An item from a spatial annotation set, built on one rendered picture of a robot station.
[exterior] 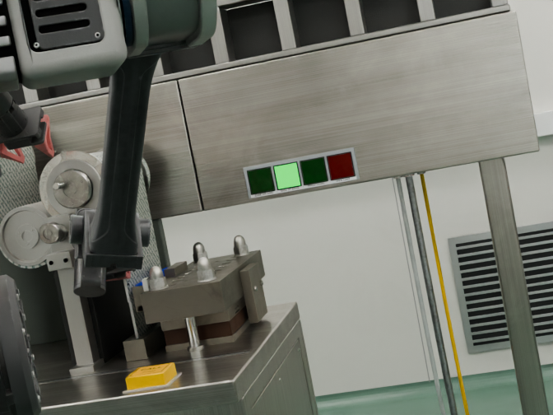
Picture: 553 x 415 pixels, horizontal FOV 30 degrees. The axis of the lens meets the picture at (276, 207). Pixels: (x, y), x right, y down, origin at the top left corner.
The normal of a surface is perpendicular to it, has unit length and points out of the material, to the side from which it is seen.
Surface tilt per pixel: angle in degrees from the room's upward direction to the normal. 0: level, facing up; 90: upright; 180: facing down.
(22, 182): 92
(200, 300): 90
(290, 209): 90
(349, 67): 90
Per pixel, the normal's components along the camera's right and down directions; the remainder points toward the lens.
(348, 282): -0.18, 0.11
